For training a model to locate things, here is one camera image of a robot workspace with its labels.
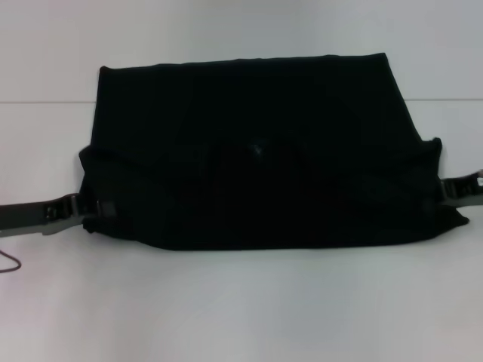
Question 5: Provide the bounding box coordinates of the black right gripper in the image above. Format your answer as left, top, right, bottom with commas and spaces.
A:
437, 171, 483, 208

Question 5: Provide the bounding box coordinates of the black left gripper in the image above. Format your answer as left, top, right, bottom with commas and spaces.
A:
0, 192, 118, 239

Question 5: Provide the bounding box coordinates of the black t-shirt with FREE print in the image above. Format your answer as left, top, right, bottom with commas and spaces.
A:
77, 54, 472, 254

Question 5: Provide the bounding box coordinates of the dark red cable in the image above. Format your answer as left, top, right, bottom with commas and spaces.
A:
0, 248, 23, 273

